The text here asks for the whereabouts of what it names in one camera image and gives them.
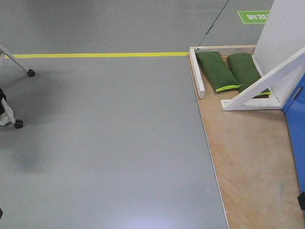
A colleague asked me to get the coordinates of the blue door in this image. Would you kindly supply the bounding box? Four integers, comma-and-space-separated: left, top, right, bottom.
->
283, 76, 305, 192

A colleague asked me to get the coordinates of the green sandbag left of pair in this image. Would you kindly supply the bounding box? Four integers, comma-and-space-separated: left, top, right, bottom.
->
196, 52, 241, 92

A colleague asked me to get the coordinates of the green sandbag of pair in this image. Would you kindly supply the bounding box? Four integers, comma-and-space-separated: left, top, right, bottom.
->
227, 53, 261, 93
196, 52, 241, 92

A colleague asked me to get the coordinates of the green sandbag right of pair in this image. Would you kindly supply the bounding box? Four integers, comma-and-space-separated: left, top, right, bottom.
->
227, 53, 261, 93

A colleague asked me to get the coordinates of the wooden base platform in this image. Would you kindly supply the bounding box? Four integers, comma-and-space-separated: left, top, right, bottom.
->
187, 54, 305, 229

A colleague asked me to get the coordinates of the grey wheeled office chair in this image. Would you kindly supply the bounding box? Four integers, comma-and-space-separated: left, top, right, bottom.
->
0, 44, 36, 130

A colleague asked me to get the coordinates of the green floor sign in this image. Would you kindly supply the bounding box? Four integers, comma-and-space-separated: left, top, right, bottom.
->
237, 10, 270, 24

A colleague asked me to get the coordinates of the person in black trousers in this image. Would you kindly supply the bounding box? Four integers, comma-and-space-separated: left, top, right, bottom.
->
0, 89, 13, 126

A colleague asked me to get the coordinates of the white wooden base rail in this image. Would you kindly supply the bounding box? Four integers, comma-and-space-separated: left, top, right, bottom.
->
189, 48, 205, 99

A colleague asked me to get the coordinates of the white door frame structure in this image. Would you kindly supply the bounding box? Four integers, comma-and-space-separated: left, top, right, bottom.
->
221, 0, 305, 111

